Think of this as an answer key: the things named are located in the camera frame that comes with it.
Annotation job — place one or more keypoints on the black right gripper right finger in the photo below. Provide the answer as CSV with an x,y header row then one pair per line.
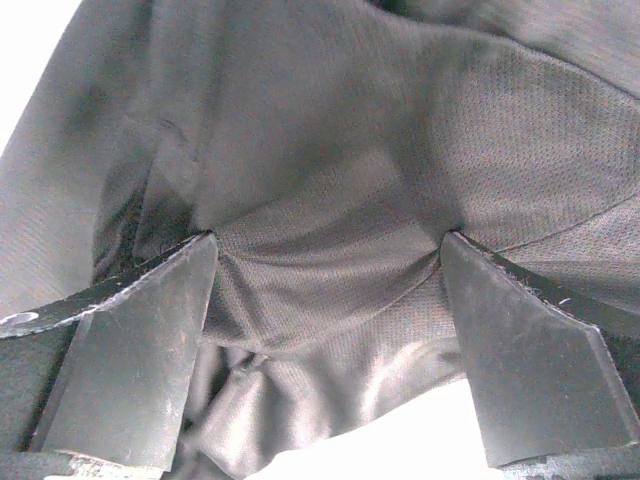
x,y
554,375

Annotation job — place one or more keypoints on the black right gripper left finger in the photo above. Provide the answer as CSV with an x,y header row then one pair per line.
x,y
118,397

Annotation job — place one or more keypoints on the black t shirt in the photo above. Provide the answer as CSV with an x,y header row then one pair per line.
x,y
328,146

